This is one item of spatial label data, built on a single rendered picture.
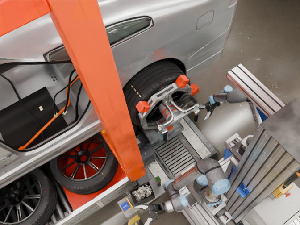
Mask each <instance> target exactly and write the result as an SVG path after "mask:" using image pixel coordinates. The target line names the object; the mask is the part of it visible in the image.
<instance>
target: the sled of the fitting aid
mask: <svg viewBox="0 0 300 225"><path fill-rule="evenodd" d="M133 129H134V132H135V133H138V134H140V136H141V137H142V139H143V140H144V142H145V143H146V144H147V145H149V146H151V147H152V149H155V148H157V147H158V146H160V145H161V144H163V143H161V142H160V140H158V141H156V142H155V143H153V144H151V143H150V141H149V140H148V138H147V137H146V136H145V134H144V133H143V131H142V130H141V129H140V127H139V126H138V125H136V124H134V125H133ZM183 130H184V127H183V125H182V124H181V126H180V127H178V128H177V129H175V130H173V131H172V132H170V133H169V134H168V135H167V136H168V140H169V139H171V138H172V137H174V136H175V135H177V134H179V133H180V132H182V131H183Z"/></svg>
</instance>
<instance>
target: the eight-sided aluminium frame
mask: <svg viewBox="0 0 300 225"><path fill-rule="evenodd" d="M166 91H167V92H166ZM176 91H183V92H184V93H187V94H189V95H190V94H192V88H191V87H190V86H189V85H188V84H187V85H186V86H185V88H180V87H179V86H178V85H177V83H173V84H171V85H170V86H168V87H166V88H165V89H163V90H161V91H159V92H158V93H156V94H154V95H153V96H152V97H150V99H149V101H148V102H147V103H148V104H149V106H150V107H151V108H150V109H149V110H148V112H146V113H139V114H138V115H139V119H140V123H141V126H142V127H143V129H144V130H145V129H146V130H147V129H157V128H158V126H159V125H160V124H164V123H165V122H167V120H166V119H165V117H163V118H161V119H160V120H158V121H151V122H147V121H146V117H147V115H148V114H149V113H150V112H151V110H152V109H153V108H154V106H155V105H156V104H157V103H158V102H159V101H161V100H162V99H164V98H165V97H167V96H169V95H170V94H172V93H174V92H176ZM165 92H166V93H165ZM163 93H164V94H163ZM162 94H163V95H162ZM189 103H190V102H188V103H186V104H184V105H183V104H181V106H179V107H181V109H185V107H186V106H187V105H188V104H189ZM182 105H183V106H182ZM164 120H165V121H164ZM162 121H164V122H162ZM161 122H162V123H161Z"/></svg>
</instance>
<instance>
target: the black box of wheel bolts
mask: <svg viewBox="0 0 300 225"><path fill-rule="evenodd" d="M129 192H130V195H131V197H132V199H133V202H134V204H135V206H139V205H141V204H143V203H146V202H148V201H150V200H152V199H154V198H155V194H154V192H153V189H152V187H151V185H150V183H149V181H148V182H146V183H144V184H141V185H139V186H137V187H135V188H133V189H130V190H129Z"/></svg>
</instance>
